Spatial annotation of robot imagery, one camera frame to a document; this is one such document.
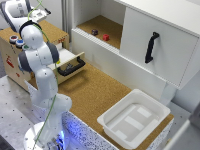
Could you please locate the pink block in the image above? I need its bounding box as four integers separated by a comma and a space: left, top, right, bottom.
102, 33, 111, 42

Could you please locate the green button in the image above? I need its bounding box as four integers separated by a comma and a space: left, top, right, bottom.
21, 44, 30, 51

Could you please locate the purple block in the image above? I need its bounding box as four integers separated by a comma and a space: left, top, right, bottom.
91, 28, 100, 37

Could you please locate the wooden drawer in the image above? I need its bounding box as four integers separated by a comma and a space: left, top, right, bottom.
49, 49, 87, 85

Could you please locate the white sliding door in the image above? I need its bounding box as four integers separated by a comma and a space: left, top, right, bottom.
119, 6, 200, 90

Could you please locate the red button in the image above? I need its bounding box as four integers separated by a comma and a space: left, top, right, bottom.
9, 34, 19, 44

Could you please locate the black drawer handle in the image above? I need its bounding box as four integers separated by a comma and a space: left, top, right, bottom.
56, 56, 87, 78

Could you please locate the white cabinet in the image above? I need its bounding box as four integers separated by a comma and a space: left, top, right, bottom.
68, 0, 200, 108

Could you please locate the white plastic box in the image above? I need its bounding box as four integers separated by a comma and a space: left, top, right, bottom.
96, 88, 172, 150

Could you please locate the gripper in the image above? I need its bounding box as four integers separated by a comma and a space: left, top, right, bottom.
29, 7, 52, 21

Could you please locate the black door handle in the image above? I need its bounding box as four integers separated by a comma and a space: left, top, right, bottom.
144, 31, 161, 65

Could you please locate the blue button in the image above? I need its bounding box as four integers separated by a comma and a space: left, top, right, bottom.
15, 38, 25, 48

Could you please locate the green cable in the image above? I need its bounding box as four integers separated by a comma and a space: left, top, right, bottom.
27, 0, 62, 150

